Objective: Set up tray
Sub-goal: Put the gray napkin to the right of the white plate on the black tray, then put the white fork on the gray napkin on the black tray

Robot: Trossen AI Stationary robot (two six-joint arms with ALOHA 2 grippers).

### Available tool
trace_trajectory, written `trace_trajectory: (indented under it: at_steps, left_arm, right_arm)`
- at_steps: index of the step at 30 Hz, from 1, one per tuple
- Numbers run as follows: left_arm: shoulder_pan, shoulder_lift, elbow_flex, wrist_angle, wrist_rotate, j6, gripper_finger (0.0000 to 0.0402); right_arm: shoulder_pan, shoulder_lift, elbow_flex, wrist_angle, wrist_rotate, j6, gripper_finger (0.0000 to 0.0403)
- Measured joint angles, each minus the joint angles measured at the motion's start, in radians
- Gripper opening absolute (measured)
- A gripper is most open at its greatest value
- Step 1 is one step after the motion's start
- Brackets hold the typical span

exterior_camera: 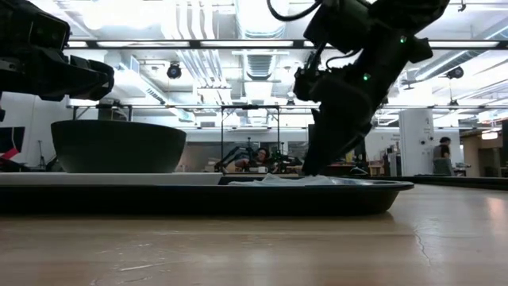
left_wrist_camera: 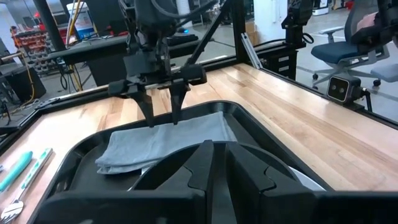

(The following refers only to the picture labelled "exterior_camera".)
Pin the black aluminium table frame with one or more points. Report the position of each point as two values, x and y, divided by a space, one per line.
456 182

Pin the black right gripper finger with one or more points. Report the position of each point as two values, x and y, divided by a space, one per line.
337 147
312 151

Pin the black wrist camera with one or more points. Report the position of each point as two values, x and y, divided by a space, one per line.
35 28
341 28

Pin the standing person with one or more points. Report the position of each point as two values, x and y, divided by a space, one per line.
441 159

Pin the black background rig frame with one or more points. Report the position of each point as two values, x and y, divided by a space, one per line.
250 107

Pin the black background robot arm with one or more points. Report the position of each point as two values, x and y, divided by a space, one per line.
287 161
51 163
232 155

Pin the thin black tripod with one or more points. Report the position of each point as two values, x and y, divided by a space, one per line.
41 157

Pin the black round bowl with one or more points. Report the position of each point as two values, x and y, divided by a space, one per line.
119 147

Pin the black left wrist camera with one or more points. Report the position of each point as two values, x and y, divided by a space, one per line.
35 28

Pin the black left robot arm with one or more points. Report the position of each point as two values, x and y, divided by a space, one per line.
1 115

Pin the white mug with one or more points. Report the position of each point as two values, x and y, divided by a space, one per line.
262 169

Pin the black ceiling spot lamp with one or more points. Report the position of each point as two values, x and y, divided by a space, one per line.
455 72
174 71

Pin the seated person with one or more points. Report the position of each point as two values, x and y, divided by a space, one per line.
262 155

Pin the grey cloth napkin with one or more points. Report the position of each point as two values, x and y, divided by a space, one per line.
278 182

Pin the black plastic serving tray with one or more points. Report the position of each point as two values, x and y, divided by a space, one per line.
198 200

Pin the red and black sign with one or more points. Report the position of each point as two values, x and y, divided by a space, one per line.
8 139

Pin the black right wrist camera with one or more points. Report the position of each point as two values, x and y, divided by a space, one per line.
341 28

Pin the black background rail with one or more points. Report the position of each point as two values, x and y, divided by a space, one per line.
178 106

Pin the white pillar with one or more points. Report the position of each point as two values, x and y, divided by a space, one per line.
416 139

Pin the black overhead beam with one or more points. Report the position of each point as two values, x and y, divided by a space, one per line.
158 44

